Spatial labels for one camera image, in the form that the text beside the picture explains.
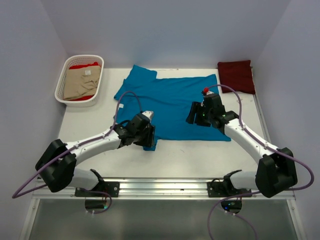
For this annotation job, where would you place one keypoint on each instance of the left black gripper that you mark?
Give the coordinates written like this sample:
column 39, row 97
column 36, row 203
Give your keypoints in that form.
column 149, row 141

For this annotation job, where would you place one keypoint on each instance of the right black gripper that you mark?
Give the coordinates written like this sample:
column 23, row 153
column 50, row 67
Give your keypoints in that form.
column 195, row 108

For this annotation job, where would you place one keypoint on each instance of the blue t shirt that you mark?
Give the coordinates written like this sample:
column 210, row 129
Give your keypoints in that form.
column 170, row 99

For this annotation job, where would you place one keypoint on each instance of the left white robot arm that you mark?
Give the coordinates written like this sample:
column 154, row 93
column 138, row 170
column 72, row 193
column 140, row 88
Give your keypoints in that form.
column 58, row 166

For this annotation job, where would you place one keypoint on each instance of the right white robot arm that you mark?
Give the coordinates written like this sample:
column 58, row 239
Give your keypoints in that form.
column 276, row 171

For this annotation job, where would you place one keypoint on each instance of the folded dark red shirt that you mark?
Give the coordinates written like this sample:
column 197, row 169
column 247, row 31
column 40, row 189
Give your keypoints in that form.
column 237, row 75

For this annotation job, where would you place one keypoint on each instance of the beige shirt in basket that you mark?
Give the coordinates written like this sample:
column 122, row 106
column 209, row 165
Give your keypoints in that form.
column 81, row 83

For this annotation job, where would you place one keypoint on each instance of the white plastic basket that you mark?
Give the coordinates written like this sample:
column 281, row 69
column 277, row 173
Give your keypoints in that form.
column 80, row 81

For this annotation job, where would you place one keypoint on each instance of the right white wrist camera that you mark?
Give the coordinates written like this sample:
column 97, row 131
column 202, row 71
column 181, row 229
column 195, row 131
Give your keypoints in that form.
column 207, row 92

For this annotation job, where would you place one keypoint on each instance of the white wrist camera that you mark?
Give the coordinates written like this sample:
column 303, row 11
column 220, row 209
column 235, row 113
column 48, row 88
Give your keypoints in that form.
column 207, row 92
column 148, row 114

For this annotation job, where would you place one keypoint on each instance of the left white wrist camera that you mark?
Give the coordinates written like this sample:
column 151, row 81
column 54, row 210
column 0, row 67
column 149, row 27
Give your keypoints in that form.
column 148, row 114

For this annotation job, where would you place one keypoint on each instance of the aluminium mounting rail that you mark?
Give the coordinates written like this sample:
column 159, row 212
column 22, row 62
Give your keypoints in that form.
column 142, row 189

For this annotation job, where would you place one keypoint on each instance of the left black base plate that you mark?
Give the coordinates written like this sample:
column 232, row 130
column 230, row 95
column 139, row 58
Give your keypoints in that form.
column 111, row 188

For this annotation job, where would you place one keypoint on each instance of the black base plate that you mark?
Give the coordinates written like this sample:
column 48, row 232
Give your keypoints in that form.
column 223, row 188
column 111, row 188

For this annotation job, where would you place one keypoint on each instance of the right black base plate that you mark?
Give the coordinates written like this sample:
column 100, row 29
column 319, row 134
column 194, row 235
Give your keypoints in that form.
column 223, row 188

